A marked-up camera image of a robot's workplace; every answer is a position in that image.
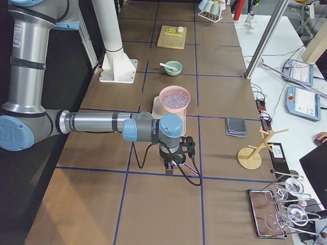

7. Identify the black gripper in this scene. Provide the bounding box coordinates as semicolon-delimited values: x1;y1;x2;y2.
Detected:
159;149;185;176

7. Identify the white plastic spoon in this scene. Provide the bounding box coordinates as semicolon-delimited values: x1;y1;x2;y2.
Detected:
159;63;178;71

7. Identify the metal ice scoop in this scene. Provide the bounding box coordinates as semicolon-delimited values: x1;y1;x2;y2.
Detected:
172;154;199;176

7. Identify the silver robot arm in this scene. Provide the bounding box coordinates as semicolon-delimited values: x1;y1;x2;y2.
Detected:
1;1;185;175

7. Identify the pink bowl of ice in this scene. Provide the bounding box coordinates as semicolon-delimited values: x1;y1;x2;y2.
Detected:
159;85;191;113

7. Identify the mint green bowl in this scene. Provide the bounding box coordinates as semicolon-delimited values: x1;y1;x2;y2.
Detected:
164;61;183;76

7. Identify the beige serving tray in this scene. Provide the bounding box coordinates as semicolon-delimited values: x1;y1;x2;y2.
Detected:
152;96;187;119

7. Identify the folded grey cloth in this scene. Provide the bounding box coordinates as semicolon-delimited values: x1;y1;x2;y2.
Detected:
225;117;248;138

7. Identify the wooden mug tree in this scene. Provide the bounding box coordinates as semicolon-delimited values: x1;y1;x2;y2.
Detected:
237;127;289;170

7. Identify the black glass tray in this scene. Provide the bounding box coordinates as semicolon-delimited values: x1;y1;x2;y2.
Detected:
247;189;288;239

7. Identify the bamboo cutting board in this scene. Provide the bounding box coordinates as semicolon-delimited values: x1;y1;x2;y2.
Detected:
156;26;187;50

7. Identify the yellow plastic knife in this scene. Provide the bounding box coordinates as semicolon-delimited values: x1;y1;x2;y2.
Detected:
165;32;183;37

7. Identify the near teach pendant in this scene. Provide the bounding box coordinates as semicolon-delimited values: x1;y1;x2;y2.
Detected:
286;85;321;121

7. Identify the teach pendant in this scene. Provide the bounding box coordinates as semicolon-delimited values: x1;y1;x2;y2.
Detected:
286;85;321;121
282;59;313;87

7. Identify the cup rack with cups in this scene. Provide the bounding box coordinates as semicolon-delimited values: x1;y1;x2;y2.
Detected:
197;0;226;23

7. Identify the paper cup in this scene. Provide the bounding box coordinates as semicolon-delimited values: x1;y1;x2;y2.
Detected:
248;19;258;31

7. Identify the far teach pendant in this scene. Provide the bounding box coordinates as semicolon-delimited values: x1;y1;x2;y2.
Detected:
282;59;313;87

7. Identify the red bottle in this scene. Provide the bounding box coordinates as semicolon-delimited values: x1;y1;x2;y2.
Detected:
233;0;245;21

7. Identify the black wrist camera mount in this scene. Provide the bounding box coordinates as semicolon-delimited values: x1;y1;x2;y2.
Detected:
180;136;195;158

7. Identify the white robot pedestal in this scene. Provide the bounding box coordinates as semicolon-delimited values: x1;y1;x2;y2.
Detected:
92;0;138;84

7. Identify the aluminium frame post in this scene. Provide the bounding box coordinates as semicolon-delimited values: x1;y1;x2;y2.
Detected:
244;0;289;80

